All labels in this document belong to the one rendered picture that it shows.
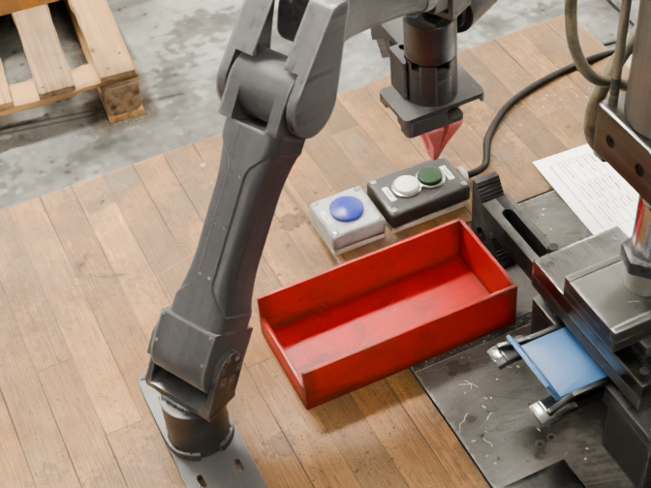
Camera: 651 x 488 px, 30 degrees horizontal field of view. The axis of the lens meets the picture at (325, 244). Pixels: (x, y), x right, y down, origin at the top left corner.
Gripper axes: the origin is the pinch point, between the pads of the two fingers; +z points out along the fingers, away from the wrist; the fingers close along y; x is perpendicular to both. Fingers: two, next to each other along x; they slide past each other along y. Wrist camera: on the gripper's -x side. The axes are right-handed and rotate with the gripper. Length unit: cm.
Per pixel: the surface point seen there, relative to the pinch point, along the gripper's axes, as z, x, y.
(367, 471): 6.3, 31.5, 25.1
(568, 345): -2.1, 33.3, 3.6
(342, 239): 4.5, 3.5, 13.9
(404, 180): 3.2, -0.4, 3.7
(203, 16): 99, -177, -26
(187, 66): 98, -158, -14
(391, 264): 3.5, 10.6, 11.2
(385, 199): 3.9, 0.7, 6.8
